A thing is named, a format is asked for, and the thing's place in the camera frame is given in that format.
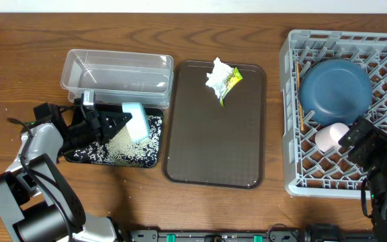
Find light blue rice bowl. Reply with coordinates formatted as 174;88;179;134
122;102;150;143

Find pink cup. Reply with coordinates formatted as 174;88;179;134
314;123;349;152

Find blue plate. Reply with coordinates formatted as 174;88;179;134
300;59;372;126

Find white tissue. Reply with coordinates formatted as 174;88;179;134
206;57;233;98

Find yellow green snack wrapper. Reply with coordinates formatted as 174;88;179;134
219;67;243;107

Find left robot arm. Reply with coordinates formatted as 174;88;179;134
0;103;134;241

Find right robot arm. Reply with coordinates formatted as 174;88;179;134
339;117;387;241

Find grey dishwasher rack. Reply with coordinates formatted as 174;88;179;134
279;30;387;199

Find white rice grains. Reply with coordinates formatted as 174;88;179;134
73;115;163;165

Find black plastic tray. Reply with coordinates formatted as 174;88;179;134
64;102;164;169

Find clear plastic bin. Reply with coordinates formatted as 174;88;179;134
60;49;174;109

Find brown serving tray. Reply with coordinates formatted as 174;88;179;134
162;60;267;190

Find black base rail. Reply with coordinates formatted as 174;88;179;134
128;224;378;242

